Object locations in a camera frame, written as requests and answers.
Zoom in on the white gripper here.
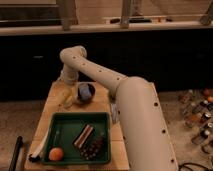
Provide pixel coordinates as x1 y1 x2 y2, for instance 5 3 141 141
61 69 79 85

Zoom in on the yellow banana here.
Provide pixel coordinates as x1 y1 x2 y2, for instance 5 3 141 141
60 88 73 108

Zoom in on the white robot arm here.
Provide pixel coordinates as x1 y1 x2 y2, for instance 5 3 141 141
60 46 178 171

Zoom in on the green plastic tray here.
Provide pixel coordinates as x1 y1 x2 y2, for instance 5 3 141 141
42 112 111 166

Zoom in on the white cloth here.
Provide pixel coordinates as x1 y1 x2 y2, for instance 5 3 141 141
110 103 119 124

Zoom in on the dark grape bunch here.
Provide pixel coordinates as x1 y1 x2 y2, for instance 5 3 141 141
81 137 104 160

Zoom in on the orange fruit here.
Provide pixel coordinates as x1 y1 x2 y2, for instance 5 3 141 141
49 147 64 161

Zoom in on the spice bottles group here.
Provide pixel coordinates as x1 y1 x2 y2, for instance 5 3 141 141
179 90 212 145

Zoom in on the black handle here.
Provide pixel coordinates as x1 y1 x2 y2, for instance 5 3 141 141
9 136 23 171

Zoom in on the black cable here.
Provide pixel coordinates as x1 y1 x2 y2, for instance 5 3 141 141
178 161 213 171

